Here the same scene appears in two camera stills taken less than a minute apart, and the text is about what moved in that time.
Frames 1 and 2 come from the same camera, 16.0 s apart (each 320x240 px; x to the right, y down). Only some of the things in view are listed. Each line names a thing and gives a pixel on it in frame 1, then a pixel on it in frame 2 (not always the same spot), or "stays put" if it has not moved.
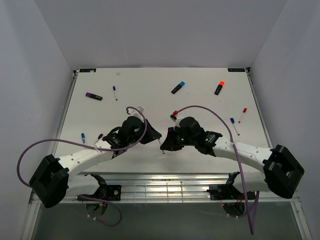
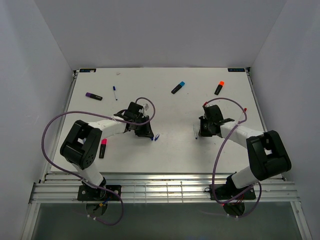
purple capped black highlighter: x=99 y=98 stays put
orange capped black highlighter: x=219 y=87 stays put
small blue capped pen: x=114 y=88 stays put
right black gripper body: x=185 y=140 -> x=205 y=130
